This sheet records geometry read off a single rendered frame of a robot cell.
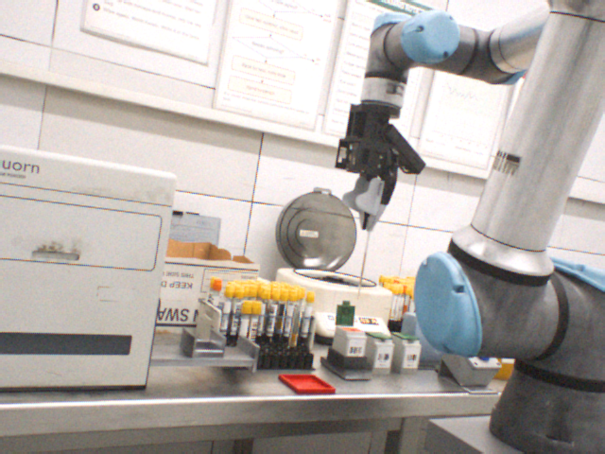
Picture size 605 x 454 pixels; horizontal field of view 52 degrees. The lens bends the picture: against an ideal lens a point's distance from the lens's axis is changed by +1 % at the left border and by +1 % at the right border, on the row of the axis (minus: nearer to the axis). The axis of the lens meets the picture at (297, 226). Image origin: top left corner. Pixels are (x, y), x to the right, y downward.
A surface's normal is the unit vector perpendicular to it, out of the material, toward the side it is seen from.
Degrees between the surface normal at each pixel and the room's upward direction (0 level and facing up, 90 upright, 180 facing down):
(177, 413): 90
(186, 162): 90
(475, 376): 120
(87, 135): 90
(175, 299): 89
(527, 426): 73
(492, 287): 104
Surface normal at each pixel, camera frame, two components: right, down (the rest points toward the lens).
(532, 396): -0.69, -0.37
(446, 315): -0.96, 0.00
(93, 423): 0.48, 0.12
